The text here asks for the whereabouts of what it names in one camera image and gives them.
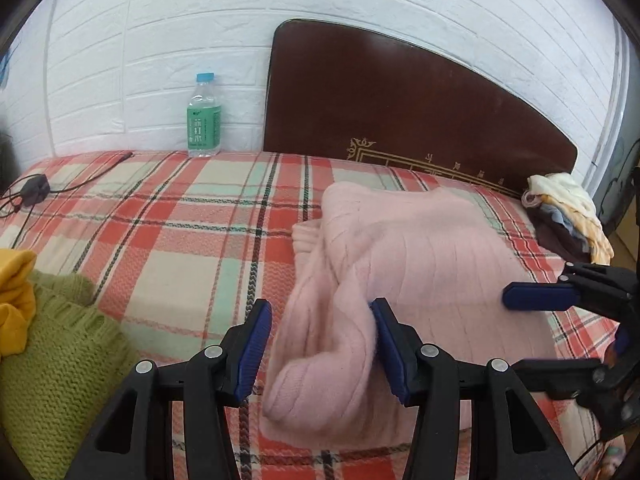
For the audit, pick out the dark brown headboard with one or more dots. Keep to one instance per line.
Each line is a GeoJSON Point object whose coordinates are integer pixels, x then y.
{"type": "Point", "coordinates": [390, 110]}

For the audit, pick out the red plaid blanket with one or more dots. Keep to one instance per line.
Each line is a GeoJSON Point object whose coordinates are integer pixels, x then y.
{"type": "Point", "coordinates": [175, 240]}

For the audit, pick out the white door frame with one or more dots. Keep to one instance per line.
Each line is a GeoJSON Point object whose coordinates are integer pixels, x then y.
{"type": "Point", "coordinates": [612, 110]}

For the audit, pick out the yellow striped garment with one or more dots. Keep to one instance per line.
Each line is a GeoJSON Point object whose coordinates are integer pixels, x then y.
{"type": "Point", "coordinates": [597, 240]}

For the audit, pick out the dark brown garment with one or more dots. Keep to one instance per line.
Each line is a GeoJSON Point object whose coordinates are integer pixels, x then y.
{"type": "Point", "coordinates": [555, 242]}

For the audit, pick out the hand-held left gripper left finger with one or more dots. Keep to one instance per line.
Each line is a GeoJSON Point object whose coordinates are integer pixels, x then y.
{"type": "Point", "coordinates": [255, 350]}

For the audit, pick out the light blue garment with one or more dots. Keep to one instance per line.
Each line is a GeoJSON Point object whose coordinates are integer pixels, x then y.
{"type": "Point", "coordinates": [560, 217]}

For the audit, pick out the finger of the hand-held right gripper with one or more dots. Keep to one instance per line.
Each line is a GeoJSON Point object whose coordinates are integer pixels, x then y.
{"type": "Point", "coordinates": [537, 296]}
{"type": "Point", "coordinates": [560, 377]}

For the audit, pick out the green knit sweater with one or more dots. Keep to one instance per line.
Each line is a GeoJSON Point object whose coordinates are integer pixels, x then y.
{"type": "Point", "coordinates": [55, 370]}

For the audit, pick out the pink knit sweater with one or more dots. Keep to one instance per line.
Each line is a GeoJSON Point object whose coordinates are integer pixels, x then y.
{"type": "Point", "coordinates": [430, 260]}

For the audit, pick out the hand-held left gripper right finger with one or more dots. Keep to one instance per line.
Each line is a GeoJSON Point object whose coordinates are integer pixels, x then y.
{"type": "Point", "coordinates": [389, 355]}

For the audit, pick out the green label water bottle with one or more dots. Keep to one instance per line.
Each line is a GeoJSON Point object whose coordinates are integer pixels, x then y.
{"type": "Point", "coordinates": [204, 125]}

